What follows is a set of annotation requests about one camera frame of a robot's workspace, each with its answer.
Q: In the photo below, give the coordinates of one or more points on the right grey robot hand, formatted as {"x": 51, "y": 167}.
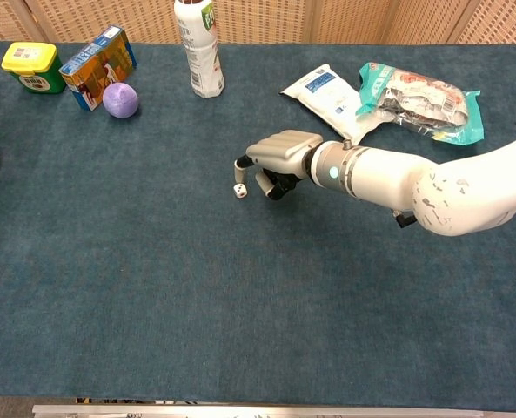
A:
{"x": 283, "y": 148}

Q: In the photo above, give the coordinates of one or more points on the small white die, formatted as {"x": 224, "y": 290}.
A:
{"x": 239, "y": 190}

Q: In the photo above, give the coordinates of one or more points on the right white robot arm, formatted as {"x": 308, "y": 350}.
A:
{"x": 383, "y": 174}

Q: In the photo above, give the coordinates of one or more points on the white pouch with blue label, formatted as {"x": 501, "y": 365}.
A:
{"x": 327, "y": 96}

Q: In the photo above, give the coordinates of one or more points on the white plastic drink bottle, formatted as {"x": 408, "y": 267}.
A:
{"x": 201, "y": 52}

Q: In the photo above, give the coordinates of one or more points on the teal snack bag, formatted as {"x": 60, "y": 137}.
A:
{"x": 418, "y": 102}

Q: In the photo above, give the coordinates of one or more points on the teal felt table cloth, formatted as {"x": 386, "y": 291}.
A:
{"x": 196, "y": 283}

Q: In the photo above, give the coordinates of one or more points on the purple ball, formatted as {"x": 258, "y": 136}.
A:
{"x": 120, "y": 100}

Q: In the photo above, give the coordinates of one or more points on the blue and orange carton box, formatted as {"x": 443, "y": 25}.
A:
{"x": 94, "y": 65}

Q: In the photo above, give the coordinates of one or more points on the woven rattan folding screen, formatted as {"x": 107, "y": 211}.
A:
{"x": 109, "y": 15}

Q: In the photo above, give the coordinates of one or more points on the green tub with yellow lid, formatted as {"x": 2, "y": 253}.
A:
{"x": 33, "y": 65}

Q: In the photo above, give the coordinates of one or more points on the aluminium frame rail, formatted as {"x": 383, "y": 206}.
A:
{"x": 283, "y": 411}

